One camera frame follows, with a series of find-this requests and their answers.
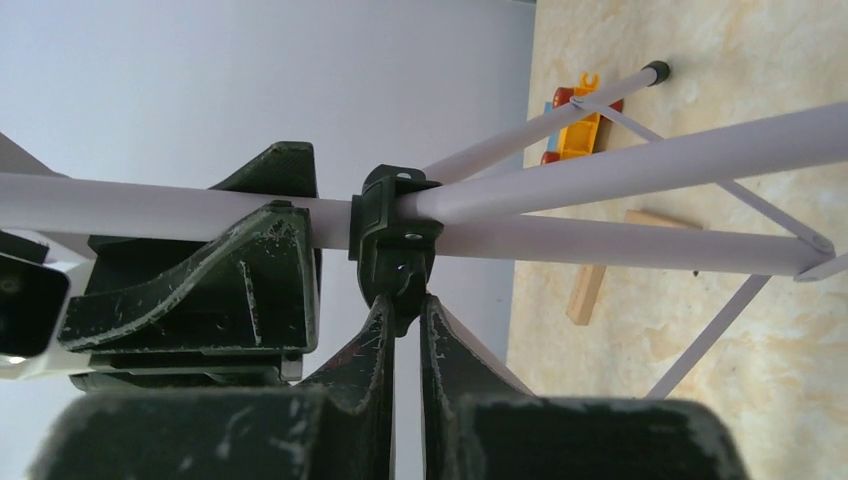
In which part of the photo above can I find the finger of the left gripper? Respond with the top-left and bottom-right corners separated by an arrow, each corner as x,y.
210,141 -> 319,198

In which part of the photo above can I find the lilac music stand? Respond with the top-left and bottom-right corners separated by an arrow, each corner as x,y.
0,59 -> 848,400

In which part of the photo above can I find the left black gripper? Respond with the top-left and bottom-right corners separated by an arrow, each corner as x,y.
58,201 -> 320,392

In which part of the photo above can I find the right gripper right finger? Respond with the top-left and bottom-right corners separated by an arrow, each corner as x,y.
420,296 -> 748,479

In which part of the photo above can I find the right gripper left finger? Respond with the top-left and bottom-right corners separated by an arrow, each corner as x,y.
29,297 -> 395,479

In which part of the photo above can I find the blue yellow toy vehicle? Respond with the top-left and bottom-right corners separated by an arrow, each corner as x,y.
540,72 -> 610,165

